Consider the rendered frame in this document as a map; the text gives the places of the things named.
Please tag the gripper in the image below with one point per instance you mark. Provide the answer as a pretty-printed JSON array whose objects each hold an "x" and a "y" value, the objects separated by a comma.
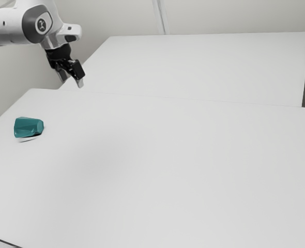
[{"x": 59, "y": 54}]

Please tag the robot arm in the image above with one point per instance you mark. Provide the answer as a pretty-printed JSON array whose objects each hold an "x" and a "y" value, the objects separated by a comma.
[{"x": 10, "y": 24}]

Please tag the teal faceted mug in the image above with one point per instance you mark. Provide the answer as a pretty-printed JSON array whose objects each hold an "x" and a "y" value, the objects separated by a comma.
[{"x": 28, "y": 127}]

